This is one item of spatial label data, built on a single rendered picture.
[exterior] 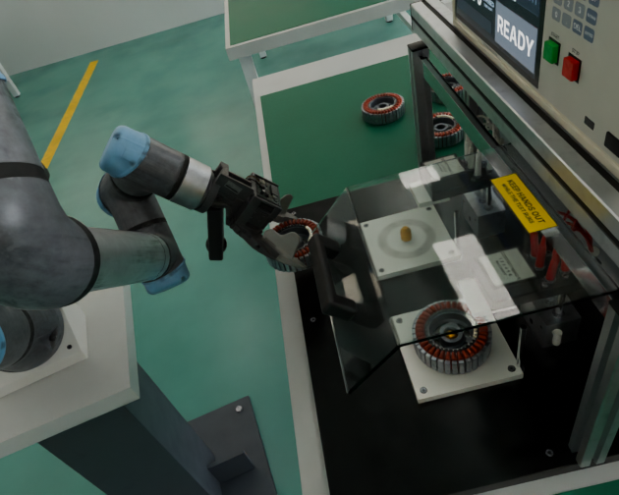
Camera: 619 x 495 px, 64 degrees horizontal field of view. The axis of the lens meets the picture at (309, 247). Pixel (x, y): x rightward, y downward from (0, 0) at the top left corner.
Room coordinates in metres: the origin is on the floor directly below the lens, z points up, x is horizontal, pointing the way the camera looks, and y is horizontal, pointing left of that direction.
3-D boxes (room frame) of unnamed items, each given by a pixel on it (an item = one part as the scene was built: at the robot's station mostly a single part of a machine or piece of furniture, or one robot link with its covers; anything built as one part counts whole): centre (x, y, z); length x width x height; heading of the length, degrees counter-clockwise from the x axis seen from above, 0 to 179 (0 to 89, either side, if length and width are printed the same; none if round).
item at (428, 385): (0.42, -0.16, 0.78); 0.15 x 0.15 x 0.01; 86
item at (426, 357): (0.42, -0.16, 0.80); 0.11 x 0.11 x 0.04
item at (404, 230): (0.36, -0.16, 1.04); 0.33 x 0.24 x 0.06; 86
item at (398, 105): (1.16, -0.30, 0.77); 0.11 x 0.11 x 0.04
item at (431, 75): (0.53, -0.27, 1.03); 0.62 x 0.01 x 0.03; 176
